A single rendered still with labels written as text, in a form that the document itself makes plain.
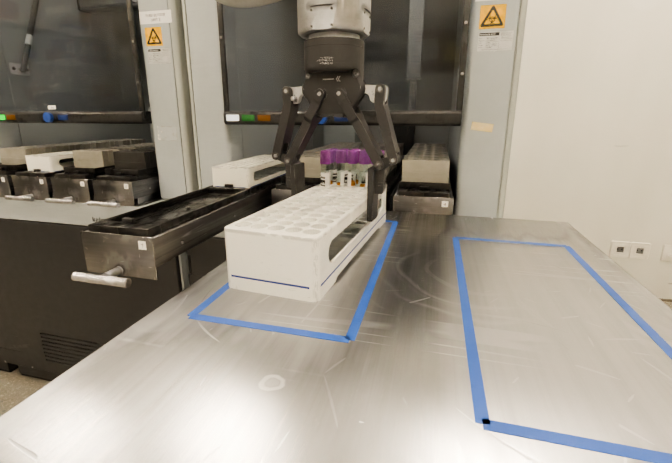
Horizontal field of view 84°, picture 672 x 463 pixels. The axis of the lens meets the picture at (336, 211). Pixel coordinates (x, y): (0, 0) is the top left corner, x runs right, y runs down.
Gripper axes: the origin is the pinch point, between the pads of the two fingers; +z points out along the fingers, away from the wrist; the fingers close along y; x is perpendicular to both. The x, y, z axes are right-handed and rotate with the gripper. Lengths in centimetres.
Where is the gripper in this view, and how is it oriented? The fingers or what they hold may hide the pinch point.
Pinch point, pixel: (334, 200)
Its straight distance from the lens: 51.4
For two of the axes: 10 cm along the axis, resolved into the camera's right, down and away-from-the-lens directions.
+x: 3.4, -2.3, 9.1
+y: 9.4, 0.8, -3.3
